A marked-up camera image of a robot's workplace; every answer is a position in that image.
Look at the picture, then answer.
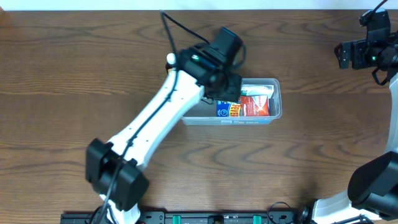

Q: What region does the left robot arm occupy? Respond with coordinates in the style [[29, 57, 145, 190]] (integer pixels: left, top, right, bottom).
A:
[[85, 44, 246, 223]]

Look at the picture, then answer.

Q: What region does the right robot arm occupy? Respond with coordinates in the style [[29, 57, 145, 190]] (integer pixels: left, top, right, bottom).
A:
[[308, 42, 397, 224]]

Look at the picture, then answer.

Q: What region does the clear plastic container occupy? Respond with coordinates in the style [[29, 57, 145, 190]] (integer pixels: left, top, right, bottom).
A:
[[182, 78, 282, 126]]

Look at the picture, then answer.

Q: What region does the white medicine box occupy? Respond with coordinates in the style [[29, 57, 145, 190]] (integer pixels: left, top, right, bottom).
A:
[[241, 85, 274, 98]]

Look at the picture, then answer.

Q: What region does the red square packet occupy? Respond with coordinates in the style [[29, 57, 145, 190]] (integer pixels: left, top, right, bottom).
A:
[[240, 95, 270, 116]]

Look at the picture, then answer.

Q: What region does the blue fever patch box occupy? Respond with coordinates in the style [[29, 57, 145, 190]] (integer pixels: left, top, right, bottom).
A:
[[216, 101, 241, 117]]

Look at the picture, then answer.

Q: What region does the small dark medicine bottle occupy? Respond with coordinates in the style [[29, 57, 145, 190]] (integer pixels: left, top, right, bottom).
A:
[[165, 53, 176, 73]]

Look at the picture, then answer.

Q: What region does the black mounting rail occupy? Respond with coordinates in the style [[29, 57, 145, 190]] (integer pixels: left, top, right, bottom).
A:
[[60, 207, 312, 224]]

